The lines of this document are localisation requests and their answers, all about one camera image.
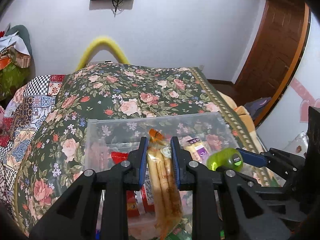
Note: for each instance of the green round jelly cup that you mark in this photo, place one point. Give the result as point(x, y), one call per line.
point(228, 157)

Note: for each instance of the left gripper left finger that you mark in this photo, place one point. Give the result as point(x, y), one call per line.
point(75, 214)

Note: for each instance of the brown wooden door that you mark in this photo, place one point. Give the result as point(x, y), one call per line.
point(274, 56)

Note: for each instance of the clear plastic storage box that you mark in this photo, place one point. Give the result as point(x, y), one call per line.
point(109, 142)

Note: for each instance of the patchwork quilt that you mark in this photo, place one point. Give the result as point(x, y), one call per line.
point(22, 118)

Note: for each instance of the green snack packet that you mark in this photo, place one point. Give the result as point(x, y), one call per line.
point(178, 234)

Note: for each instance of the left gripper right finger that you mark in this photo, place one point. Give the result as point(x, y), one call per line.
point(225, 202)

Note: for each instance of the pile of clothes on chair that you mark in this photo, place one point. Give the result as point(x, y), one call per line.
point(16, 55)

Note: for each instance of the yellow padded bed rail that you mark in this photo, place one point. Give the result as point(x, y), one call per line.
point(99, 44)

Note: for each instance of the yellow fleece blanket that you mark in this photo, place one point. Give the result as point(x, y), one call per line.
point(243, 114)

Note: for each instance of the floral green bedspread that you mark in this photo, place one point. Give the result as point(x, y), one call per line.
point(106, 91)

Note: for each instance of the long brown biscuit pack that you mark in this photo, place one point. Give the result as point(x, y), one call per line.
point(166, 197)

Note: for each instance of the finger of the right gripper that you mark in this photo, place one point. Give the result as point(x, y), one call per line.
point(251, 158)

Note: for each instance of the white wardrobe with hearts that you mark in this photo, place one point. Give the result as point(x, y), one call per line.
point(290, 116)

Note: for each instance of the purple white snack bar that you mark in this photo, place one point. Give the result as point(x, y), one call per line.
point(200, 150)

